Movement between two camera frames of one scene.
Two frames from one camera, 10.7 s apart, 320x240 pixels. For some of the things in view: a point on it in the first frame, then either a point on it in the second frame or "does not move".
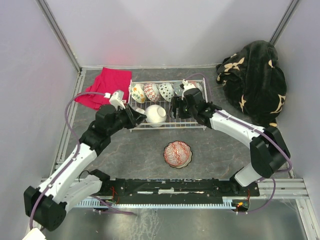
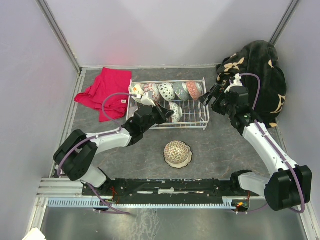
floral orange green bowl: [137, 93] does not move
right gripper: [176, 103] → [205, 99]
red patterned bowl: [152, 92] does not move
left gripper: [129, 111] → [167, 115]
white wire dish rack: [153, 98] does not move
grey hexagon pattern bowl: [177, 89] does not move
